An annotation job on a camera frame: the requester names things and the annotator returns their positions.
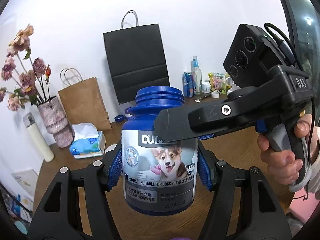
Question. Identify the clear glass bottle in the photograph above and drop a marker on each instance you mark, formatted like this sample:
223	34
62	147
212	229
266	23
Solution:
197	76

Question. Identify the pink ceramic vase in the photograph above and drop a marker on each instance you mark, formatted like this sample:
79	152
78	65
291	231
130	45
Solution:
56	122

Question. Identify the blue soda can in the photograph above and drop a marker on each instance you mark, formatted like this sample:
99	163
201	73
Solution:
188	84

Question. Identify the white small jar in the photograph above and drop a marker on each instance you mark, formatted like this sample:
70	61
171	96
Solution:
206	87

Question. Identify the white tape roll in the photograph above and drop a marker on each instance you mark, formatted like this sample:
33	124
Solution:
215	94

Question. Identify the snack packet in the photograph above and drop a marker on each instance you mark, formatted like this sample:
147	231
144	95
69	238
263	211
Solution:
220	82

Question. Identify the dried pink flower bouquet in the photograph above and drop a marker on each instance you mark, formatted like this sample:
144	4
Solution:
31	77

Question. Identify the blue bottle lid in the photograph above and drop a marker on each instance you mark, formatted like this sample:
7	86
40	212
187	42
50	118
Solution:
119	118

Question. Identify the cream thermos bottle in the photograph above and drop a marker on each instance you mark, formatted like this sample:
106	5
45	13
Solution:
37	137

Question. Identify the purple supplement bottle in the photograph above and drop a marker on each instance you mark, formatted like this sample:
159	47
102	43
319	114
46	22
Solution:
180	238

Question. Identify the blue dog supplement bottle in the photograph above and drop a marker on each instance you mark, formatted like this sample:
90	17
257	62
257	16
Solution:
159	176

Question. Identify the black camera box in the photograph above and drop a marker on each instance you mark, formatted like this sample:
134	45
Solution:
252	54

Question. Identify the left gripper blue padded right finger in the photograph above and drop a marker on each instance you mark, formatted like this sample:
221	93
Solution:
260	215

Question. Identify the black paper bag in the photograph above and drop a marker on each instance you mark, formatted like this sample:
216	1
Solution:
136	59

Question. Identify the brown paper bag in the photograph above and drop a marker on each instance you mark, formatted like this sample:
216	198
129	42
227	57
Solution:
82	100

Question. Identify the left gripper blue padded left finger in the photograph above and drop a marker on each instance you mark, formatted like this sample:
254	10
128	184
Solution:
58	213

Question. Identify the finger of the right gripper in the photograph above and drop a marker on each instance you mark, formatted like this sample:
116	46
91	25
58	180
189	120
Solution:
213	118

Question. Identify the blue tissue box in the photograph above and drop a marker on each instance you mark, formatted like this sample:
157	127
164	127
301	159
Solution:
88	141

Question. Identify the person's right hand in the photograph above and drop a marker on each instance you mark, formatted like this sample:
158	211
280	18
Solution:
283	165

